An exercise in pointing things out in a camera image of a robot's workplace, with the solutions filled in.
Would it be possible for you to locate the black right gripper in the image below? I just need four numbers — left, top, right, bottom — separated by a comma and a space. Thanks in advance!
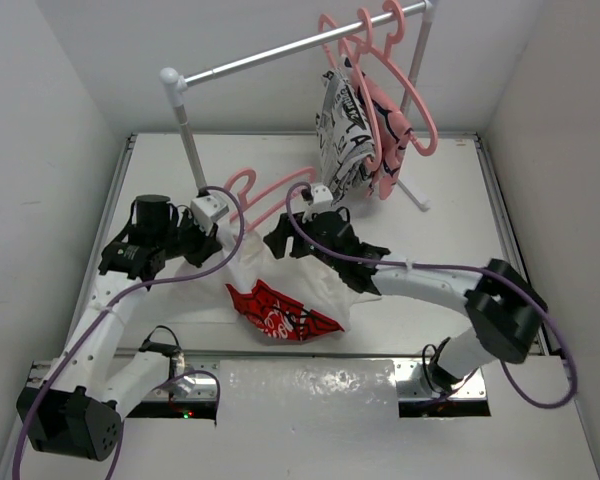
266, 210, 343, 271

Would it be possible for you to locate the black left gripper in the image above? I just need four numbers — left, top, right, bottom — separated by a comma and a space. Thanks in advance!
156, 207, 220, 267

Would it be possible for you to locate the white red print t-shirt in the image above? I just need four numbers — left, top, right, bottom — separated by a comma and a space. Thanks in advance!
168, 231, 379, 343

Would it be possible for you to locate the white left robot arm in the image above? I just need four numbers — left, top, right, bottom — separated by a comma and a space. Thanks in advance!
16, 190, 228, 461

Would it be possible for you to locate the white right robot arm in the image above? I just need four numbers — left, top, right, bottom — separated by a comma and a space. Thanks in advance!
264, 208, 547, 398

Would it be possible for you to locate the black white print shirt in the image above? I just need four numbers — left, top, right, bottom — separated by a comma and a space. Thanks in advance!
316, 55, 376, 204

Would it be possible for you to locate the pink print shirt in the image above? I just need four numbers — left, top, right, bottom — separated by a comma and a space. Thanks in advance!
364, 75, 413, 200

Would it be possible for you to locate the pink hanger holding print shirt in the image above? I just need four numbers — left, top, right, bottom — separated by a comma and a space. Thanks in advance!
337, 8, 382, 173

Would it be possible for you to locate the white silver clothes rack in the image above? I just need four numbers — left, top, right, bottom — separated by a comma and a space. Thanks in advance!
160, 1, 425, 182

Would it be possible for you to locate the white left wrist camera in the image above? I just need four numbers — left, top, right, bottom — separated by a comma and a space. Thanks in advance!
189, 194, 229, 236

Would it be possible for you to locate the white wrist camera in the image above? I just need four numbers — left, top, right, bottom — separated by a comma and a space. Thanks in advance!
189, 194, 229, 236
301, 183, 333, 223

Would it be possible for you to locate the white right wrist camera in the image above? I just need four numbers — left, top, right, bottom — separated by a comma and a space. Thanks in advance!
301, 183, 333, 223

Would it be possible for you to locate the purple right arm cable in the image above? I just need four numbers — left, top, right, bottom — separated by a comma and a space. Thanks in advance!
284, 181, 579, 408

